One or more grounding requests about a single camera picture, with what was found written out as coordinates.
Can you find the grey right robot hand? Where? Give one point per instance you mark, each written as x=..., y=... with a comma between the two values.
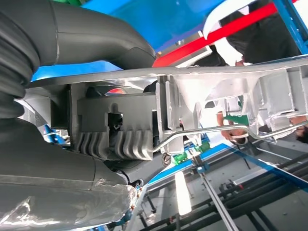
x=47, y=191

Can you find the white curved plastic part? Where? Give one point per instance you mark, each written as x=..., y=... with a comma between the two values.
x=211, y=22

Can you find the person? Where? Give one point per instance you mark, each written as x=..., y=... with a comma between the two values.
x=302, y=135
x=264, y=41
x=231, y=134

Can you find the green plastic crate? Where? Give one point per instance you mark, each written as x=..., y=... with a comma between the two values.
x=237, y=119

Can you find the red barrier belt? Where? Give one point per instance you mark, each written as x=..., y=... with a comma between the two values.
x=217, y=35

